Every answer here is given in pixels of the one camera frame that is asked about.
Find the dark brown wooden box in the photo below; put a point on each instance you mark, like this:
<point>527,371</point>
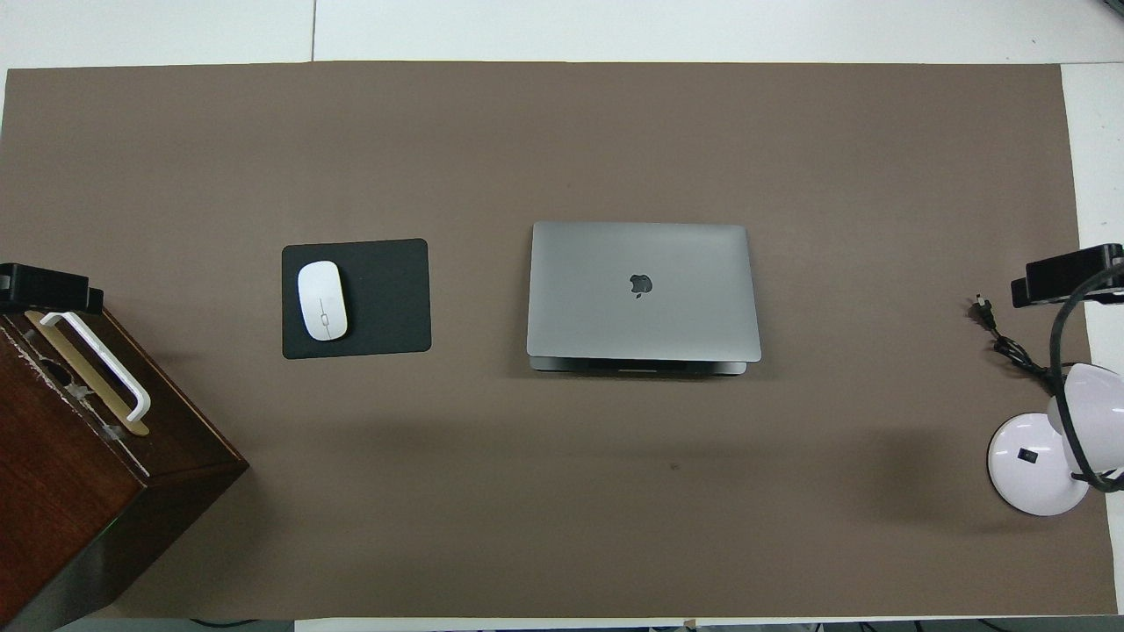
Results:
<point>70,491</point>

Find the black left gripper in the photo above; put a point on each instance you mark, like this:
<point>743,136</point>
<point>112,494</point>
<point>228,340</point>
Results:
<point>18,288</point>

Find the white desk lamp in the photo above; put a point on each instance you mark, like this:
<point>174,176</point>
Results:
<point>1027,465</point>

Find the brown table mat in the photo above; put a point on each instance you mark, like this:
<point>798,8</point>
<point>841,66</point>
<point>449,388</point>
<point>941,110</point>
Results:
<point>562,132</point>

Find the white computer mouse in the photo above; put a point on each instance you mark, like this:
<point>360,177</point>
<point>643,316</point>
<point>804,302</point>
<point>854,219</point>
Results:
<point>321,300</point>

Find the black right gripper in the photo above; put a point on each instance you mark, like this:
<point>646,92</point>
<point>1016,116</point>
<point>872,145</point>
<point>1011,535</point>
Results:
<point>1098,274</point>

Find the grey aluminium laptop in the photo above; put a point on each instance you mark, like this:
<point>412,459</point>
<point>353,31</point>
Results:
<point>615,325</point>

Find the black mouse pad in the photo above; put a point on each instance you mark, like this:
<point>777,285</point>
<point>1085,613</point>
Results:
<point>386,298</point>

